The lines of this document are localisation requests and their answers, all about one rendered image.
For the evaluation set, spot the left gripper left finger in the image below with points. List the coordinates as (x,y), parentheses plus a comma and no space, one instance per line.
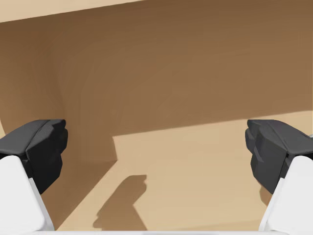
(36,151)

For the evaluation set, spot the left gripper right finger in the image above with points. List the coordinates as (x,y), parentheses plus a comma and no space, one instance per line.
(276,151)

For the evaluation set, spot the pale wooden shelf unit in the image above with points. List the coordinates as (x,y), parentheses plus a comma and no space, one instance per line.
(171,73)

